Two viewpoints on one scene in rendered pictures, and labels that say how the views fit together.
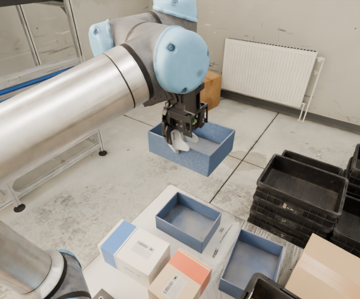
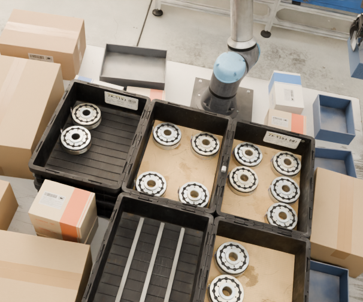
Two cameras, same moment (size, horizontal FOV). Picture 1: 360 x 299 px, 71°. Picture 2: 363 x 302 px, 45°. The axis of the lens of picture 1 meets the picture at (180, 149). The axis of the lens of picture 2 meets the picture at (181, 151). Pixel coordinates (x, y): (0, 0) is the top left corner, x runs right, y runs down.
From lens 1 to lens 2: 1.16 m
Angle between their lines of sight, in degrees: 41
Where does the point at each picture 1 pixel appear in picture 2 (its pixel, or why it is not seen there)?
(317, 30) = not seen: outside the picture
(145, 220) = (312, 96)
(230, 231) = not seen: hidden behind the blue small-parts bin
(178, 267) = (292, 120)
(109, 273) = (263, 92)
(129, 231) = (295, 82)
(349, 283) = (350, 205)
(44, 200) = (285, 45)
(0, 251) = (243, 11)
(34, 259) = (247, 29)
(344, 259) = not seen: outside the picture
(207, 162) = (356, 66)
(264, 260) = not seen: hidden behind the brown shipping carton
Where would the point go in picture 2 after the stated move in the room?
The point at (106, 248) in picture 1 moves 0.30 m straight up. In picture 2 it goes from (275, 76) to (298, 20)
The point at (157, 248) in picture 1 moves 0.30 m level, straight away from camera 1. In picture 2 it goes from (295, 102) to (342, 78)
